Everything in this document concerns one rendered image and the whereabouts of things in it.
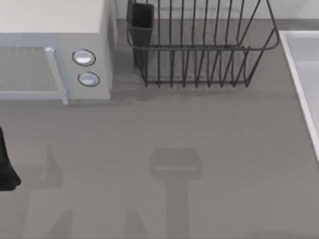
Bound microwave door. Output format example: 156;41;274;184
0;46;63;101

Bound pale microwave oven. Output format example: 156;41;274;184
0;0;118;105

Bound small silver microwave knob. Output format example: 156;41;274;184
77;71;101;88

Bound white sink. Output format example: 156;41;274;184
278;30;319;164

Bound microwave door handle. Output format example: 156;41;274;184
44;46;69;105

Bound black cutlery holder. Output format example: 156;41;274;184
126;0;156;68

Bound large silver microwave knob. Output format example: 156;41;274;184
71;48;96;67

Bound dark wire dish rack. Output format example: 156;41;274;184
126;0;280;89

